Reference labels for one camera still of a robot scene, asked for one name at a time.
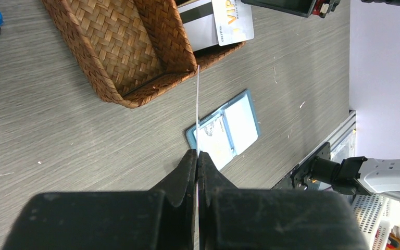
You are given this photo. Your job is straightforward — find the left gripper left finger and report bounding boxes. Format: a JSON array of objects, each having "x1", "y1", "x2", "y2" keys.
[{"x1": 3, "y1": 149, "x2": 197, "y2": 249}]

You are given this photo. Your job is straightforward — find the brown wicker basket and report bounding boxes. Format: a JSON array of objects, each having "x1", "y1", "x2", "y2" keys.
[{"x1": 43, "y1": 0, "x2": 244, "y2": 108}]

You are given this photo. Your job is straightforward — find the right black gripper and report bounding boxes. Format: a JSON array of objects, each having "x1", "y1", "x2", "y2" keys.
[{"x1": 242, "y1": 0, "x2": 340, "y2": 18}]

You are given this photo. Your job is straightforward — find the cards in basket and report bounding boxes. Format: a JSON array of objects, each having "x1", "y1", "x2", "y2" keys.
[{"x1": 177, "y1": 0, "x2": 218, "y2": 52}]

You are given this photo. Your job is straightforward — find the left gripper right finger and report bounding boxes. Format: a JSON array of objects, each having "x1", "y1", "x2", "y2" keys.
[{"x1": 198, "y1": 152, "x2": 369, "y2": 249}]

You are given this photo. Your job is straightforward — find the white portrait credit card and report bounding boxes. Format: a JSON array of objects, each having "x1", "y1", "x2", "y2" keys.
[{"x1": 198, "y1": 116, "x2": 233, "y2": 170}]

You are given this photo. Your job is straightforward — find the white perforated basket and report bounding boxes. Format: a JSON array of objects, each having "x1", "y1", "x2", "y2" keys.
[{"x1": 352, "y1": 194, "x2": 391, "y2": 249}]

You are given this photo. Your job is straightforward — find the blue card holder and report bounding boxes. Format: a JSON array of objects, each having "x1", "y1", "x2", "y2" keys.
[{"x1": 185, "y1": 89, "x2": 261, "y2": 170}]

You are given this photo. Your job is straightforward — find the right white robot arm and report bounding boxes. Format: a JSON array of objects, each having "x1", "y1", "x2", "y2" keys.
[{"x1": 242, "y1": 1, "x2": 400, "y2": 196}]

